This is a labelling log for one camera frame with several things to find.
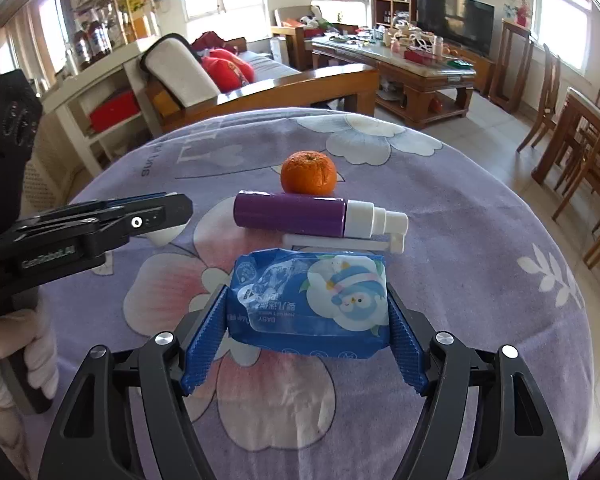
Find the purple floral tablecloth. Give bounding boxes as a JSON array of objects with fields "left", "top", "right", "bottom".
[{"left": 0, "top": 105, "right": 598, "bottom": 480}]

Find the blue wet wipes pack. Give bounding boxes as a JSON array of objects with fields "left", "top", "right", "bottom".
[{"left": 222, "top": 249, "right": 388, "bottom": 359}]

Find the wooden dining table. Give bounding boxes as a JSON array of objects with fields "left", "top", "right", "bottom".
[{"left": 532, "top": 86, "right": 600, "bottom": 186}]

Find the tall wooden stand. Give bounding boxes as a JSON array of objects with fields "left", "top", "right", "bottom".
[{"left": 490, "top": 19, "right": 536, "bottom": 113}]

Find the wooden sofa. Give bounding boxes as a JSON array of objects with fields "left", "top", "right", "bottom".
[{"left": 140, "top": 35, "right": 381, "bottom": 137}]

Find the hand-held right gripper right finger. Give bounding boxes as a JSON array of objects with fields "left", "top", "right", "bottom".
[{"left": 386, "top": 282, "right": 571, "bottom": 480}]

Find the wooden television stand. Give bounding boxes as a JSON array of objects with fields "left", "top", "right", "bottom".
[{"left": 445, "top": 45, "right": 497, "bottom": 98}]

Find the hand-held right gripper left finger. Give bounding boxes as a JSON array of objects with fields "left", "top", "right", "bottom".
[{"left": 44, "top": 285, "right": 231, "bottom": 480}]

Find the black television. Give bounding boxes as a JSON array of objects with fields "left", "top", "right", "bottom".
[{"left": 416, "top": 0, "right": 496, "bottom": 58}]

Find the dining area window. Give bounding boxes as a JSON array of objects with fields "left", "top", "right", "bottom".
[{"left": 532, "top": 0, "right": 593, "bottom": 76}]

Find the white toy set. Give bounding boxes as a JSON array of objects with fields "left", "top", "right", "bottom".
[{"left": 397, "top": 27, "right": 446, "bottom": 56}]

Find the dark glass bottle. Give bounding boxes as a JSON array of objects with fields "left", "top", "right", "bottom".
[
  {"left": 90, "top": 17, "right": 113, "bottom": 56},
  {"left": 74, "top": 22, "right": 93, "bottom": 68}
]

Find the white cushion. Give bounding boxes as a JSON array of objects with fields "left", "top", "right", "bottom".
[{"left": 140, "top": 33, "right": 222, "bottom": 108}]

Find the wooden armchair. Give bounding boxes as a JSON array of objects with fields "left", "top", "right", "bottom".
[{"left": 271, "top": 6, "right": 361, "bottom": 68}]

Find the orange mandarin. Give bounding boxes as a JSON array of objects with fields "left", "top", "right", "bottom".
[{"left": 280, "top": 150, "right": 338, "bottom": 196}]

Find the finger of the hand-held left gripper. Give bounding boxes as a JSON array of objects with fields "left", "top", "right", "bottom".
[
  {"left": 92, "top": 195, "right": 194, "bottom": 258},
  {"left": 30, "top": 191, "right": 179, "bottom": 227}
]

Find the wooden coffee table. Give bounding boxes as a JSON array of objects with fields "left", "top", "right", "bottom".
[{"left": 311, "top": 35, "right": 478, "bottom": 130}]

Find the white shelf cabinet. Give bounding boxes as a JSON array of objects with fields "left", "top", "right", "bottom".
[{"left": 40, "top": 35, "right": 167, "bottom": 178}]

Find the purple spray bottle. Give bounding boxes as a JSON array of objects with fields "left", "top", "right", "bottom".
[{"left": 232, "top": 190, "right": 410, "bottom": 257}]

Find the red box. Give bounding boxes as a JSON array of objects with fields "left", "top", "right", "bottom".
[{"left": 89, "top": 91, "right": 143, "bottom": 133}]

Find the red cushion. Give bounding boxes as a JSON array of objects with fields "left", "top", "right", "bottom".
[{"left": 200, "top": 49, "right": 256, "bottom": 93}]

